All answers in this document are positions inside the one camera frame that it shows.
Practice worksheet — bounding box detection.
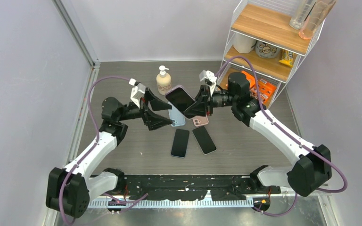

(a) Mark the dark phone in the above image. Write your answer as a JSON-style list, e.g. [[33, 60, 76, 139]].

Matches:
[[165, 85, 196, 119]]

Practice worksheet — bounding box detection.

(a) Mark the white wire shelf rack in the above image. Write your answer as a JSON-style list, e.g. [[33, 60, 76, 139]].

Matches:
[[217, 0, 323, 107]]

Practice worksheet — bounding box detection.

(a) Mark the clear plastic bottle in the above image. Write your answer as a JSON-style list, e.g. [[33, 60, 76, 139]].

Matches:
[[289, 0, 316, 30]]

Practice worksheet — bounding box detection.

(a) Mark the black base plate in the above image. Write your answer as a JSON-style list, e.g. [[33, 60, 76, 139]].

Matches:
[[108, 175, 281, 201]]

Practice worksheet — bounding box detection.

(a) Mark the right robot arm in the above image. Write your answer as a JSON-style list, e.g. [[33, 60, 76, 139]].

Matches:
[[185, 71, 332, 197]]

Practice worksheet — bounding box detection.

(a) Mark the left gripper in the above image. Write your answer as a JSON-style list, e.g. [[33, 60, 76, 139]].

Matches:
[[118, 88, 173, 130]]

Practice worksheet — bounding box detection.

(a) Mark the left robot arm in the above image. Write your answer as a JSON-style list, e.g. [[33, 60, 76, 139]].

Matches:
[[46, 87, 172, 218]]

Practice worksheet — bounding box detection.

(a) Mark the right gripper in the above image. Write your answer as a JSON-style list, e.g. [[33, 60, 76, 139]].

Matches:
[[184, 85, 237, 118]]

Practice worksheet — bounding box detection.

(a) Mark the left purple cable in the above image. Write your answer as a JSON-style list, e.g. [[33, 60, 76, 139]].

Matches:
[[58, 76, 149, 226]]

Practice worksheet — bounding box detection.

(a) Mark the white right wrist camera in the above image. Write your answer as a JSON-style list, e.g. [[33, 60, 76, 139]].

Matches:
[[199, 70, 217, 96]]

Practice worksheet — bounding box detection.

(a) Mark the orange cardboard box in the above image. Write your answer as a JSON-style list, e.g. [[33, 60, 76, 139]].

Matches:
[[250, 79, 277, 106]]

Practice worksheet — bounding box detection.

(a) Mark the white paper roll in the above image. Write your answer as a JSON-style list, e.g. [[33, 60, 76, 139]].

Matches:
[[233, 33, 257, 54]]

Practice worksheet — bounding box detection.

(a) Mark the pink phone case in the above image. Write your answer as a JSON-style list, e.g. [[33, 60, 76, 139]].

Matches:
[[192, 116, 209, 127]]

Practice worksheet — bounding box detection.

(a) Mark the yellow snack packet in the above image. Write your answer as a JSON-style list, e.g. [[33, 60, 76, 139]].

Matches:
[[279, 49, 294, 68]]

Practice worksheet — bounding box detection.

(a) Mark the cream lotion pump bottle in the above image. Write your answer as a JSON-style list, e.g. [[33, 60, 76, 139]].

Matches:
[[156, 65, 172, 95]]

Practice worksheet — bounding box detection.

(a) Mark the cartoon printed tin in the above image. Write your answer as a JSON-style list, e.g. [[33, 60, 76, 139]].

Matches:
[[255, 40, 281, 59]]

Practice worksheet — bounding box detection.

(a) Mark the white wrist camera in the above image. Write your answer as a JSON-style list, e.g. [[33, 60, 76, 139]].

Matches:
[[199, 70, 217, 96], [129, 78, 146, 109]]

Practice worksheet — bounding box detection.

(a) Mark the light blue phone case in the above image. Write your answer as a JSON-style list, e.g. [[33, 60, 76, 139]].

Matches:
[[168, 106, 186, 127]]

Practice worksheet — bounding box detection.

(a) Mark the black smartphone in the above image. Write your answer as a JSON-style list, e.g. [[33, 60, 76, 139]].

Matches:
[[192, 126, 217, 155]]

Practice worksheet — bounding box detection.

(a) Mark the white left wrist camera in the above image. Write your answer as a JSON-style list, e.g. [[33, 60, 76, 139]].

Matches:
[[129, 78, 146, 109]]

